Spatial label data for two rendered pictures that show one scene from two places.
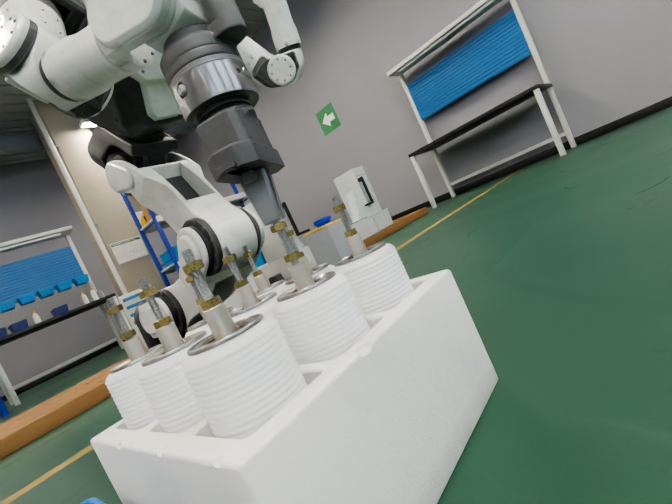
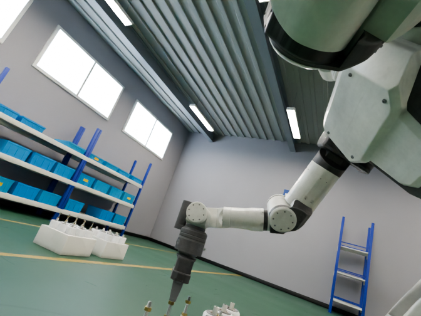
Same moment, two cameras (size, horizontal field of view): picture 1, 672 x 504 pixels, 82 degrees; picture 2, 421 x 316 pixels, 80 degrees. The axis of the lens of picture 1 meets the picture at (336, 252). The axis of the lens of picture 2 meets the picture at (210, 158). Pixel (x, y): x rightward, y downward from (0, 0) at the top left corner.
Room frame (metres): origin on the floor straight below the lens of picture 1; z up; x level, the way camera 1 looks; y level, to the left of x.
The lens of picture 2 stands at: (1.27, -0.18, 0.52)
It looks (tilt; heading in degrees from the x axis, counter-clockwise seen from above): 18 degrees up; 166
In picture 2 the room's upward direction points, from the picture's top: 19 degrees clockwise
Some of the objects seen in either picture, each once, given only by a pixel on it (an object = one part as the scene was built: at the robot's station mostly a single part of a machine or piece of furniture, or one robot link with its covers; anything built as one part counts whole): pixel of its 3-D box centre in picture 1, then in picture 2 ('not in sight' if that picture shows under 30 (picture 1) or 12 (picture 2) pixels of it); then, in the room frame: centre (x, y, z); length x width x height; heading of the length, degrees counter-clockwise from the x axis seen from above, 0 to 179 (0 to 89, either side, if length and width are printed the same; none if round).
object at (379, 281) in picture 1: (387, 312); not in sight; (0.54, -0.03, 0.16); 0.10 x 0.10 x 0.18
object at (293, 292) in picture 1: (306, 287); not in sight; (0.45, 0.05, 0.25); 0.08 x 0.08 x 0.01
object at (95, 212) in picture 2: not in sight; (99, 213); (-5.09, -0.67, 0.36); 0.50 x 0.38 x 0.21; 45
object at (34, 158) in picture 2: not in sight; (36, 160); (-3.80, -1.91, 0.90); 0.50 x 0.38 x 0.21; 44
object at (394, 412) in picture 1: (301, 408); not in sight; (0.53, 0.14, 0.09); 0.39 x 0.39 x 0.18; 48
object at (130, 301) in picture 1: (139, 315); not in sight; (5.63, 2.97, 0.35); 0.57 x 0.47 x 0.69; 46
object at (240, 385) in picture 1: (267, 419); not in sight; (0.37, 0.13, 0.16); 0.10 x 0.10 x 0.18
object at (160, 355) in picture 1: (175, 348); not in sight; (0.45, 0.22, 0.25); 0.08 x 0.08 x 0.01
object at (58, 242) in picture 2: not in sight; (66, 241); (-1.77, -0.60, 0.09); 0.39 x 0.39 x 0.18; 53
